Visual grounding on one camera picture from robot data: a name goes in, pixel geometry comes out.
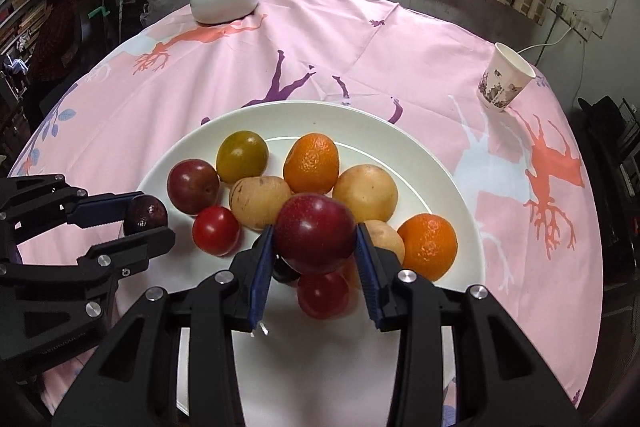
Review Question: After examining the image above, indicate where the dark red cherry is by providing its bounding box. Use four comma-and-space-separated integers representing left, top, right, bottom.
122, 194, 168, 236

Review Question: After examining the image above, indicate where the dark red plum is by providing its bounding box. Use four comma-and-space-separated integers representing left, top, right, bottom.
167, 158, 220, 216

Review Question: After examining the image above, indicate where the small red cherry tomato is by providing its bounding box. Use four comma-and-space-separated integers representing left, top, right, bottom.
192, 205, 241, 257

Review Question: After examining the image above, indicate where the striped pepino melon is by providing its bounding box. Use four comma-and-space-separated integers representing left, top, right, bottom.
229, 176, 293, 231

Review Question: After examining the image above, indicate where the green yellow tomato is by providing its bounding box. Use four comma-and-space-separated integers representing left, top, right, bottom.
216, 130, 269, 185

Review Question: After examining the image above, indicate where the large orange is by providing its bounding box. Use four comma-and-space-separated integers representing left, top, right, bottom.
398, 213, 458, 282

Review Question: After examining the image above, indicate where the round tan pear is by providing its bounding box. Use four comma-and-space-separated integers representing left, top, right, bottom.
363, 220, 405, 263

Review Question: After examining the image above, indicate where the large red plum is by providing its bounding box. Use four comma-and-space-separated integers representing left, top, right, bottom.
273, 193, 357, 274

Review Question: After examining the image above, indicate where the small orange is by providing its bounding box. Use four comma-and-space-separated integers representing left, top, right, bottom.
283, 133, 340, 194

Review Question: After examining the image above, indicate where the small tan longan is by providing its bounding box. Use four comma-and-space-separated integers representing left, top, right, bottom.
332, 165, 398, 222

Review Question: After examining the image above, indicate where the pink floral tablecloth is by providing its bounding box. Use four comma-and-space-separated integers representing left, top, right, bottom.
12, 0, 602, 401

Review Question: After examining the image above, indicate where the white oval plate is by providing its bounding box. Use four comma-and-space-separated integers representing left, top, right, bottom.
134, 100, 487, 427

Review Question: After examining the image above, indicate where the patterned paper cup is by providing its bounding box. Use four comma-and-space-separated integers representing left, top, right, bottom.
477, 42, 536, 110

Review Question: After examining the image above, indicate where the wall power strip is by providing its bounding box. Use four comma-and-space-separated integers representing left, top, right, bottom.
552, 1, 611, 41

